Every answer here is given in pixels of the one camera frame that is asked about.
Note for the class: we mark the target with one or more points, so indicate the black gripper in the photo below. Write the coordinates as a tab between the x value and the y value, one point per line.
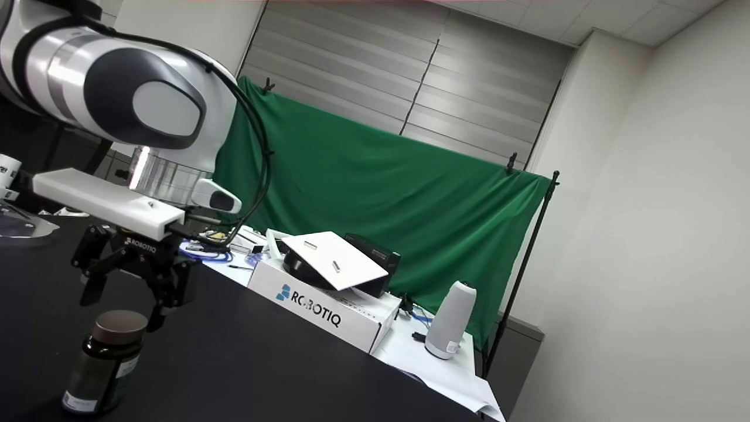
142	255

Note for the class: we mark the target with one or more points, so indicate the dark green bottle brown cap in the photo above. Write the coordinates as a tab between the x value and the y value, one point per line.
104	360

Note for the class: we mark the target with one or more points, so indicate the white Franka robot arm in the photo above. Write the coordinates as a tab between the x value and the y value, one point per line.
71	71

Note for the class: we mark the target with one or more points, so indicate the white wrist mounting plate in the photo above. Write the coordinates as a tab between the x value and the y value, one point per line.
101	200

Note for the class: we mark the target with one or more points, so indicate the clear plastic container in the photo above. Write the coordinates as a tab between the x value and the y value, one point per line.
22	224

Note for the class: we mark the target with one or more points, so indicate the white Robotiq cardboard box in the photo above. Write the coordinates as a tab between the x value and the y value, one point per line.
320	312

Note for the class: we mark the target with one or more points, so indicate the white card sheet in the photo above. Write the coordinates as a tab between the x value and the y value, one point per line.
330	258

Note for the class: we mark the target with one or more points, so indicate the black backdrop clamp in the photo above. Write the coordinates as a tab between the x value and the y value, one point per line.
511	163
267	84

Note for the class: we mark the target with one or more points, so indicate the black electronic device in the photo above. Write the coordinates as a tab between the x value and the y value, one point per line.
376	254

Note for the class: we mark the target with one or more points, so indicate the green backdrop cloth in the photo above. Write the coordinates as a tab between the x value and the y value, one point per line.
376	189

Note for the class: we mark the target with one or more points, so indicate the grey window blinds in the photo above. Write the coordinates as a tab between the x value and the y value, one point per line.
423	71

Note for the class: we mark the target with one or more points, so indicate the black backdrop stand pole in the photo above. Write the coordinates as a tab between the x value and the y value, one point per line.
520	266

